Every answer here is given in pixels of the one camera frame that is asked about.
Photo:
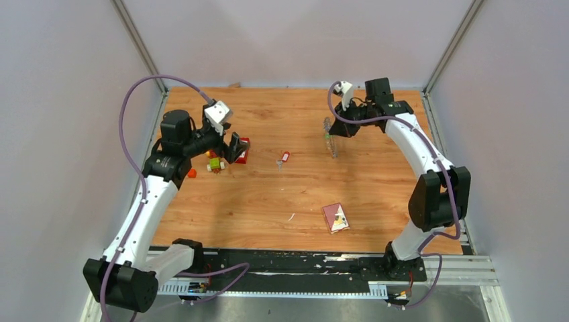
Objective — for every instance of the toy brick car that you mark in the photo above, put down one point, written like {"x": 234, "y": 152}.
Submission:
{"x": 216, "y": 164}

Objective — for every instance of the playing card box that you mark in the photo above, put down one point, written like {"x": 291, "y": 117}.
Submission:
{"x": 335, "y": 218}

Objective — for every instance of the small orange cube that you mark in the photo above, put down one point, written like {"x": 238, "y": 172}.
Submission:
{"x": 192, "y": 173}

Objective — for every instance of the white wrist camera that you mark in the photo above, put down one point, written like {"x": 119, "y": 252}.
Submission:
{"x": 218, "y": 115}
{"x": 345, "y": 90}

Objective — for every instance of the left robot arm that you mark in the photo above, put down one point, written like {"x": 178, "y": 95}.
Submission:
{"x": 124, "y": 277}

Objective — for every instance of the metal disc with keyrings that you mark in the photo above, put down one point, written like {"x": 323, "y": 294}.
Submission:
{"x": 329, "y": 142}

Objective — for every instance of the white slotted cable duct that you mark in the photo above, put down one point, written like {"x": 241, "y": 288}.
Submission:
{"x": 182, "y": 289}

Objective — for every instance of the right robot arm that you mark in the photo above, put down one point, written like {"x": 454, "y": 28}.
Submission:
{"x": 440, "y": 197}

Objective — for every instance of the red window brick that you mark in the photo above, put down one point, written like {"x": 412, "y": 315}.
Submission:
{"x": 242, "y": 158}

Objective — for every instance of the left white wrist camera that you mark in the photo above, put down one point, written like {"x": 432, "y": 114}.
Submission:
{"x": 218, "y": 115}

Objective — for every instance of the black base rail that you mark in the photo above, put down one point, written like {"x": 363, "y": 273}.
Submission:
{"x": 265, "y": 270}

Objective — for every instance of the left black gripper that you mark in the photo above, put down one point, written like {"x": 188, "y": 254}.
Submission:
{"x": 236, "y": 147}

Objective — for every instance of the red tag key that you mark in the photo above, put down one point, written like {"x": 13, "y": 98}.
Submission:
{"x": 283, "y": 159}

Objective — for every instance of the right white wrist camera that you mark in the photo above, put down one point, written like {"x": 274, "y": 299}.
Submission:
{"x": 345, "y": 90}

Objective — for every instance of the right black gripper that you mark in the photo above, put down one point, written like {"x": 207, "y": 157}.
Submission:
{"x": 343, "y": 129}

